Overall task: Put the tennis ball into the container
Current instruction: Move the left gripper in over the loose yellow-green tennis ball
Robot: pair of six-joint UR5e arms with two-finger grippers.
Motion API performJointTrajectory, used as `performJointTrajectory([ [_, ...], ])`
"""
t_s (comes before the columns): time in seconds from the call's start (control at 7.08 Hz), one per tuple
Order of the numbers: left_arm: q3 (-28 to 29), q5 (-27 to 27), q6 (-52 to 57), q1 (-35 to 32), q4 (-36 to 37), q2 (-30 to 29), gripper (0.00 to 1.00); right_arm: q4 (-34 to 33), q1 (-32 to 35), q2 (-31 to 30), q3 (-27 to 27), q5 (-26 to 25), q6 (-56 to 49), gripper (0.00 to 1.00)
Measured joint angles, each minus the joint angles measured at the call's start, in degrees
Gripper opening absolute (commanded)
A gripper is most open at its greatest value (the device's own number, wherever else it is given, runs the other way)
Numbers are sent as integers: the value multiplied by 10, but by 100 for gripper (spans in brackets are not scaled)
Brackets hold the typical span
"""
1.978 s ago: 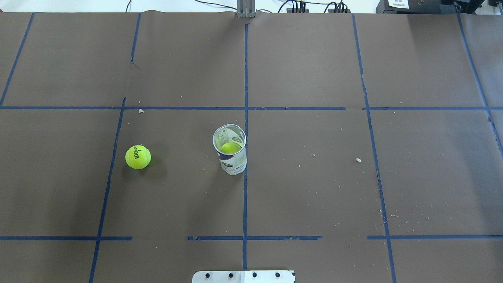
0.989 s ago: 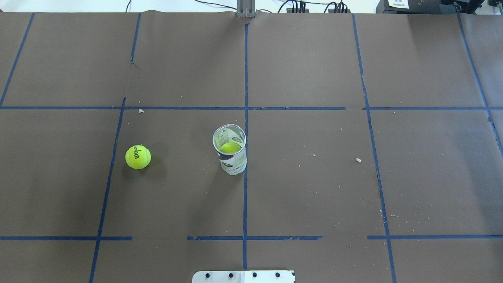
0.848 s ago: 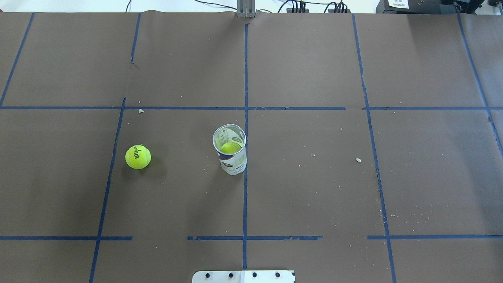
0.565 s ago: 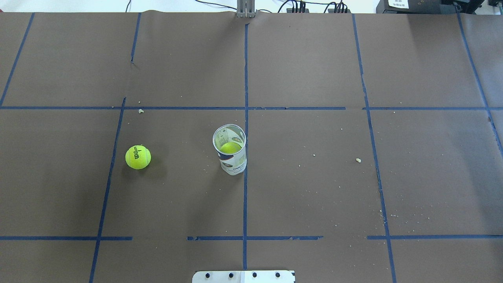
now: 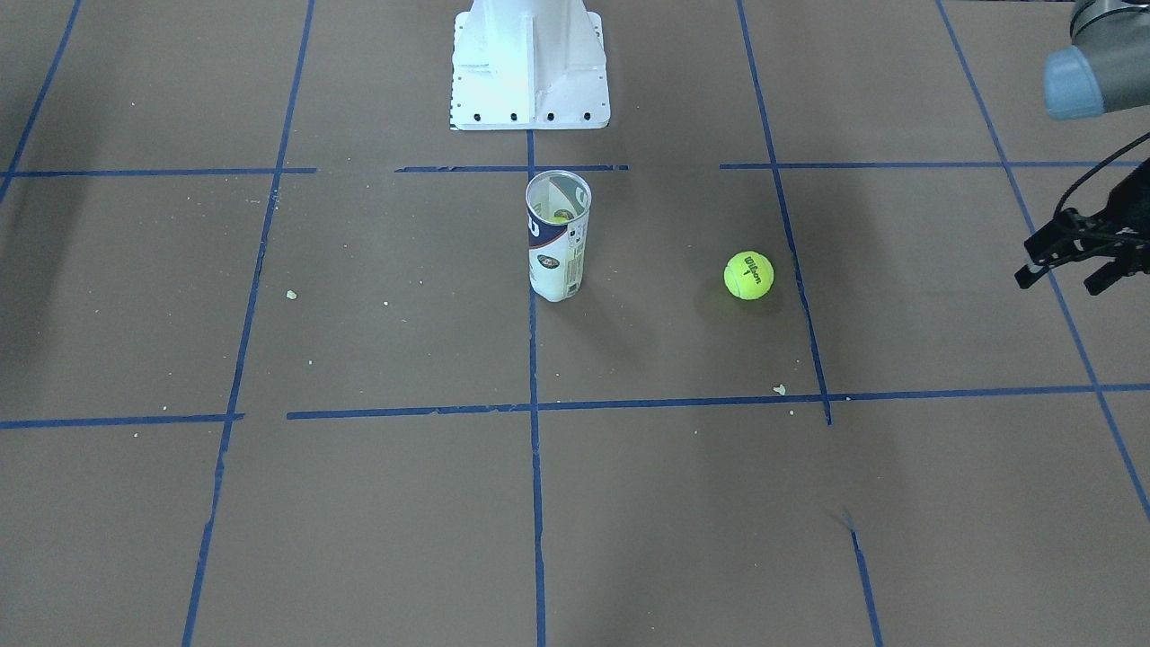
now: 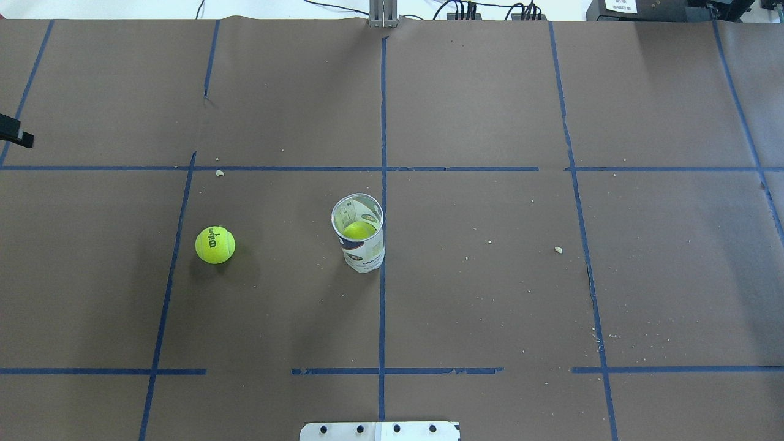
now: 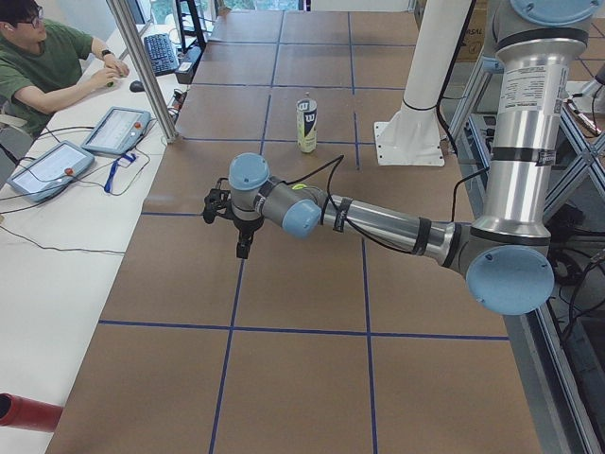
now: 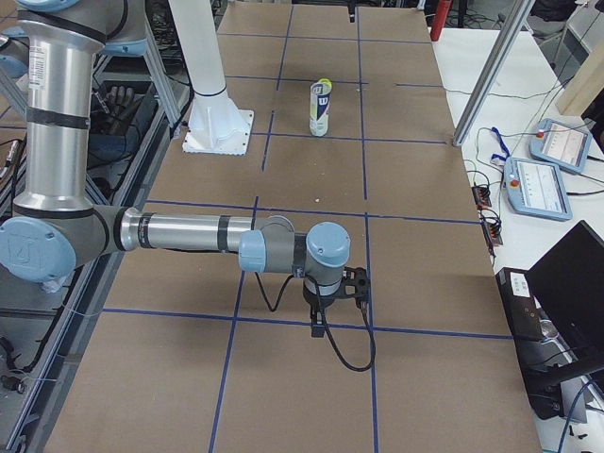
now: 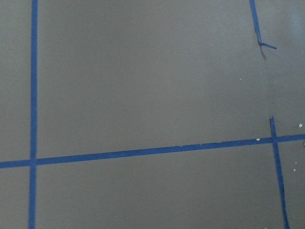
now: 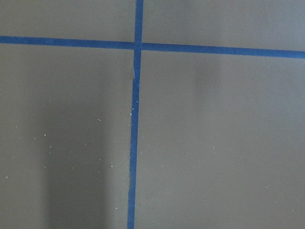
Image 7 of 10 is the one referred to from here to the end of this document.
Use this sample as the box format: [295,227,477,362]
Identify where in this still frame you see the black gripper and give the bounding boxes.
[233,217,264,258]

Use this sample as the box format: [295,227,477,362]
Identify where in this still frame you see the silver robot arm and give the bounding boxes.
[219,1,600,315]

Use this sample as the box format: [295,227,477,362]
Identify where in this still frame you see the tennis ball can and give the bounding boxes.
[296,97,318,153]

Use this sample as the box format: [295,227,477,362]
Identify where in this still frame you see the far teach pendant tablet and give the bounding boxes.
[81,106,151,156]

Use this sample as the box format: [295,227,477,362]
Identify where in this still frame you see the teach pendant tablet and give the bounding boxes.
[81,106,151,156]
[8,141,95,202]

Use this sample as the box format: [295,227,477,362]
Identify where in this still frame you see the black computer mouse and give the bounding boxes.
[130,80,145,93]

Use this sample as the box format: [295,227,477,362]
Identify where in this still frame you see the near teach pendant tablet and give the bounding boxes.
[8,141,95,202]

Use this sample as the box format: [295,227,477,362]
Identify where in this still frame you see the black computer keyboard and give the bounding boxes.
[143,33,179,76]

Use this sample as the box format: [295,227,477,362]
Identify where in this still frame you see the person in green shirt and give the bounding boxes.
[1,1,130,137]

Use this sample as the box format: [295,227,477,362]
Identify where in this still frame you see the red fire extinguisher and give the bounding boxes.
[1,393,63,433]

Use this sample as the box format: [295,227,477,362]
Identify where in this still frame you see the cardboard box behind column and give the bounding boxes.
[457,0,487,63]

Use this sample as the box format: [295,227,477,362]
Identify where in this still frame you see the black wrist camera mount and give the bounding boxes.
[202,177,233,224]

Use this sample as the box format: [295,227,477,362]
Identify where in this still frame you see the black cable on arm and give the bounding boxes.
[283,154,491,256]

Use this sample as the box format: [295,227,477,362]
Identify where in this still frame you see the blue lanyard with badge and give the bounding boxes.
[103,150,137,194]

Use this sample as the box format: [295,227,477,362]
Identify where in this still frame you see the white pedestal column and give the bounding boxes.
[374,0,474,166]

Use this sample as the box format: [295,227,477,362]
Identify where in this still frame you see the aluminium frame post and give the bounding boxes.
[107,0,178,144]

